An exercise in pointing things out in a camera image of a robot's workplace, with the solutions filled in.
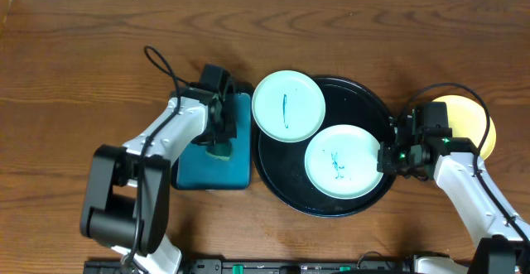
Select left black cable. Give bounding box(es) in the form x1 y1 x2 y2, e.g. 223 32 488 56
122 45 191 274

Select black cable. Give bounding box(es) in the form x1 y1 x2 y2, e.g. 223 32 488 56
122 45 191 274
399 82 530 246

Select round black tray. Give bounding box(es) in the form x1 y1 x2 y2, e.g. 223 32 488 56
252 76 395 218

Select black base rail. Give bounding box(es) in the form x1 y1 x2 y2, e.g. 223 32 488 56
83 257 414 274

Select black rectangular tray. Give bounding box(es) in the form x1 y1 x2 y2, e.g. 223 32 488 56
170 82 254 192

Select right black cable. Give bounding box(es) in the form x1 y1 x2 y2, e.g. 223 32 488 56
399 82 530 246

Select teal tray liner mat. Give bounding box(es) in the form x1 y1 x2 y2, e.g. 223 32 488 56
176 92 252 190

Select green yellow sponge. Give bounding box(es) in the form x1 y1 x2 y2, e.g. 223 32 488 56
206 142 233 161

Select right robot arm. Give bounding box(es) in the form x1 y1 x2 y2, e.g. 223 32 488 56
377 137 529 273

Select light green plate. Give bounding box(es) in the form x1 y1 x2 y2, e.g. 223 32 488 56
304 124 383 199

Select light blue plate left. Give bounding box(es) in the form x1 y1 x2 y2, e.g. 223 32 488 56
252 70 325 142

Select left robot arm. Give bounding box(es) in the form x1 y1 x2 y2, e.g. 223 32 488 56
79 88 251 273

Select yellow plate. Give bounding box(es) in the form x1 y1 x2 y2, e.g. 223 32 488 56
431 95 497 161

